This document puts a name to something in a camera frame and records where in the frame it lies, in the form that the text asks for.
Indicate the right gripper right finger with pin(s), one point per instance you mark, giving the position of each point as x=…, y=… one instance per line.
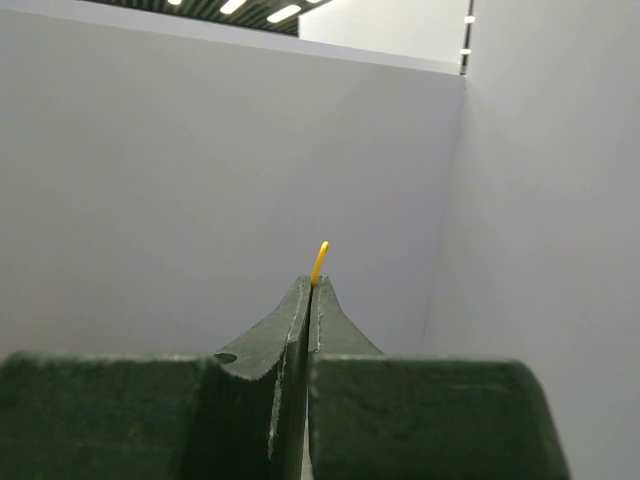
x=373, y=415

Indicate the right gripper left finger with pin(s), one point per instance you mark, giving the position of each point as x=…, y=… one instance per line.
x=238, y=413

